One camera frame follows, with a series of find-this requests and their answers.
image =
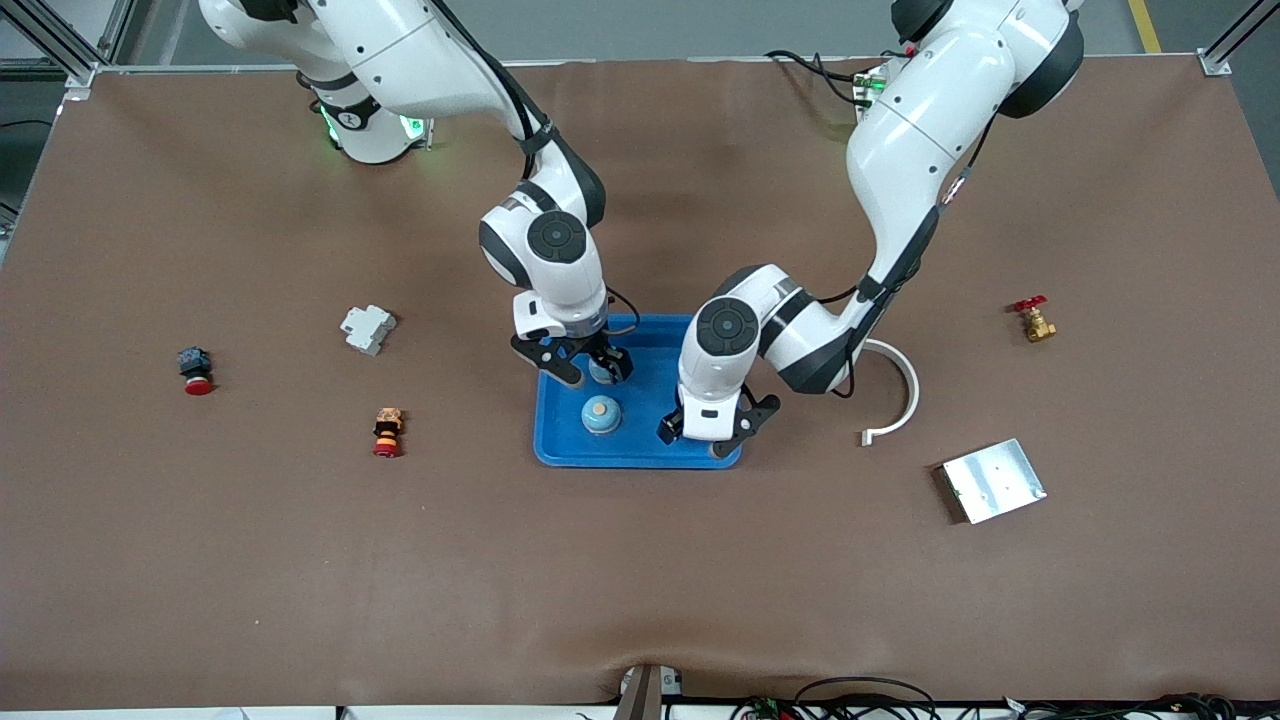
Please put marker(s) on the silver metal plate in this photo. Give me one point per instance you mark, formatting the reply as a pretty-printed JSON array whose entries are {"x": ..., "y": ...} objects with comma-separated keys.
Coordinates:
[{"x": 995, "y": 480}]

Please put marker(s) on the brown table mat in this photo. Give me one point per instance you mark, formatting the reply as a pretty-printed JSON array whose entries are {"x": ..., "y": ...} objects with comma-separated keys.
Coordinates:
[{"x": 300, "y": 560}]

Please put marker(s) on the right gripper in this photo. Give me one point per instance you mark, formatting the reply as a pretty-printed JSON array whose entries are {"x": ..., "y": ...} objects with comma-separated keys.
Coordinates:
[{"x": 597, "y": 347}]

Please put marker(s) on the red mushroom push button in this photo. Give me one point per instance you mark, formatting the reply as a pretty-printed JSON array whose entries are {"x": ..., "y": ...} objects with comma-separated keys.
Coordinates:
[{"x": 196, "y": 365}]

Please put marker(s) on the white circuit breaker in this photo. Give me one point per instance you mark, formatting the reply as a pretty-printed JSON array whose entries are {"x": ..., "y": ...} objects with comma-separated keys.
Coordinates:
[{"x": 367, "y": 328}]

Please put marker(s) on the red yellow emergency stop button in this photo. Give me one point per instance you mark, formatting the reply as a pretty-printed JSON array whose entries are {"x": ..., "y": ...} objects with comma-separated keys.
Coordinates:
[{"x": 388, "y": 430}]

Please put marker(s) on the aluminium frame post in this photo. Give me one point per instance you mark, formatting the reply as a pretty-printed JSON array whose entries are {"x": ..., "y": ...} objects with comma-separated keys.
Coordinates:
[
  {"x": 1215, "y": 63},
  {"x": 80, "y": 78}
]

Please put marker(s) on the blue plastic tray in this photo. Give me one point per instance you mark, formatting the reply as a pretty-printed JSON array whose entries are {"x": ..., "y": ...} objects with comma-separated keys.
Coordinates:
[{"x": 650, "y": 440}]

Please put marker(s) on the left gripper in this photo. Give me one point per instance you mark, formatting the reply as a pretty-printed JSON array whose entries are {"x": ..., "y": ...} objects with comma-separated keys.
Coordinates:
[{"x": 668, "y": 429}]

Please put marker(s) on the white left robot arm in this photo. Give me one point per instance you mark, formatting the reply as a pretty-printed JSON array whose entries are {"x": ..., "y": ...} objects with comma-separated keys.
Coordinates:
[{"x": 920, "y": 130}]

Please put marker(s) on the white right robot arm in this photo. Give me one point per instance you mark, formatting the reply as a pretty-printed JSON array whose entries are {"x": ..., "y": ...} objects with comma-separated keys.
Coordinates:
[{"x": 400, "y": 60}]

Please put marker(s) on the white curved plastic clamp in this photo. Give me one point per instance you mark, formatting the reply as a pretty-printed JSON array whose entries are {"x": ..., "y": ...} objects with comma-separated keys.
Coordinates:
[{"x": 912, "y": 395}]

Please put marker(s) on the blue call bell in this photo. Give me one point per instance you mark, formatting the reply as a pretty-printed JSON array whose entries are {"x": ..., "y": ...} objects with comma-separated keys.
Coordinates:
[
  {"x": 603, "y": 374},
  {"x": 601, "y": 418}
]

